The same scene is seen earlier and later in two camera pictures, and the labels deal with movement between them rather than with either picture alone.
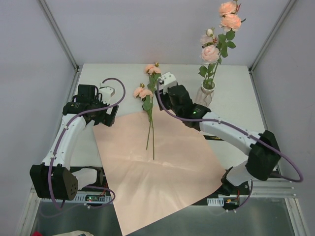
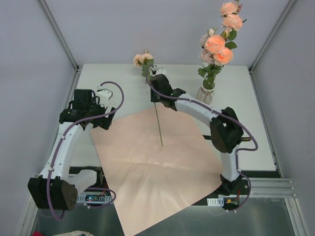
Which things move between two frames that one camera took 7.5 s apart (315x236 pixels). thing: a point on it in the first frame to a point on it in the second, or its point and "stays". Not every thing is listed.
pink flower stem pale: (210, 54) stays
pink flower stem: (153, 119) to (222, 55)
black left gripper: (110, 115) stays
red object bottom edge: (37, 233) stays
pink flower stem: (146, 94) to (145, 61)
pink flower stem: (231, 20) stays
